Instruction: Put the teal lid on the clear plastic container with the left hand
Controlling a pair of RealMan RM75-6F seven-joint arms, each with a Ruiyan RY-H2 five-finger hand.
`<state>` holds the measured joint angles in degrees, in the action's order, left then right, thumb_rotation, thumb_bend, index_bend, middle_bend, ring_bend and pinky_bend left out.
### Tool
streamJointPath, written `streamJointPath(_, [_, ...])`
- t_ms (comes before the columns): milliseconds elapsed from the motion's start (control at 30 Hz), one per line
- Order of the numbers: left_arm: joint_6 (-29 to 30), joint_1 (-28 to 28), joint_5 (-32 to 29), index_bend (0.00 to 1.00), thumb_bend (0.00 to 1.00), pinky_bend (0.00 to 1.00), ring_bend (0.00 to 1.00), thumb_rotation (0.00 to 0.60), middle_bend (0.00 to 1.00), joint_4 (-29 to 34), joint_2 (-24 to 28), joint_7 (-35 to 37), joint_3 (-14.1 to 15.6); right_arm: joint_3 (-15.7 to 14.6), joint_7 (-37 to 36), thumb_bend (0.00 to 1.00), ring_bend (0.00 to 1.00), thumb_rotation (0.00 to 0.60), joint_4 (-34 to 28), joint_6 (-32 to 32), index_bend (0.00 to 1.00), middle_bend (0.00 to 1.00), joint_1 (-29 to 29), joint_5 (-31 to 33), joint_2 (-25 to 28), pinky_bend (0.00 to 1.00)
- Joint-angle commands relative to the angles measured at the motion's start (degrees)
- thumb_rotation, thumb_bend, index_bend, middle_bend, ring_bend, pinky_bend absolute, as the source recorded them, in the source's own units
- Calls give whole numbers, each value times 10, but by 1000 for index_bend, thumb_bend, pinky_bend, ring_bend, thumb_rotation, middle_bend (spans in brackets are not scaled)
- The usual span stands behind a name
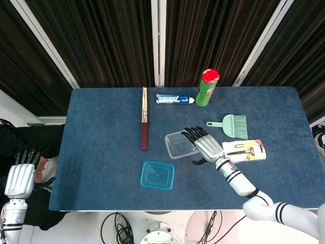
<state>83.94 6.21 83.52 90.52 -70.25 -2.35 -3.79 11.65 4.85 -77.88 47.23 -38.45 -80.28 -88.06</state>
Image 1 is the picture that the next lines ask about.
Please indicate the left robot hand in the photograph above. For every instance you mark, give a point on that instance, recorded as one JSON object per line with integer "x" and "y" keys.
{"x": 19, "y": 180}

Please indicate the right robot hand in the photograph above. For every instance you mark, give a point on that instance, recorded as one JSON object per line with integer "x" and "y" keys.
{"x": 208, "y": 148}

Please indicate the clear plastic food container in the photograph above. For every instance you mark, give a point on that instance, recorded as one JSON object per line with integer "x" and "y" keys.
{"x": 177, "y": 147}

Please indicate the teal container lid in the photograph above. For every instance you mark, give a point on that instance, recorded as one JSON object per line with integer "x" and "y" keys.
{"x": 157, "y": 175}

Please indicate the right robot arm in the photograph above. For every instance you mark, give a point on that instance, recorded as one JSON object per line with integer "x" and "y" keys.
{"x": 241, "y": 181}

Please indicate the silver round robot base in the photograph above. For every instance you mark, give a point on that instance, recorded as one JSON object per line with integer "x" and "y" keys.
{"x": 158, "y": 235}

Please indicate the green chips can red lid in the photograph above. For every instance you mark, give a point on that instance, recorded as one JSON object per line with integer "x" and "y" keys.
{"x": 205, "y": 94}

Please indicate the mint green hand brush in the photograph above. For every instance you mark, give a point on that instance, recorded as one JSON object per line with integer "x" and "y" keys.
{"x": 229, "y": 124}

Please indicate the razor blister pack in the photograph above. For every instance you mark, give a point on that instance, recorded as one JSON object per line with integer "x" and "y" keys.
{"x": 246, "y": 151}

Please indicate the person in black clothing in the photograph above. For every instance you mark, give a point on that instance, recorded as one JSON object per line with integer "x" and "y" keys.
{"x": 20, "y": 137}

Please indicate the white blue toothpaste tube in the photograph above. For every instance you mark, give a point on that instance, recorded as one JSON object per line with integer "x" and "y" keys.
{"x": 172, "y": 99}

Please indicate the folded red bamboo fan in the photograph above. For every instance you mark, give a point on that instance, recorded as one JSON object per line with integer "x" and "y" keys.
{"x": 144, "y": 132}

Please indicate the black white background object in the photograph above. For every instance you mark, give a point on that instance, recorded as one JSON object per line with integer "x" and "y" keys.
{"x": 320, "y": 137}

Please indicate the dark brown pleated curtain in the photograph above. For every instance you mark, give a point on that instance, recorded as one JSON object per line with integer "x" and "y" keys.
{"x": 304, "y": 50}
{"x": 25, "y": 63}
{"x": 203, "y": 30}
{"x": 101, "y": 38}

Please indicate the white partition post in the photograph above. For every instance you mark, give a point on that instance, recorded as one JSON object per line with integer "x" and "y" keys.
{"x": 264, "y": 43}
{"x": 158, "y": 38}
{"x": 50, "y": 48}

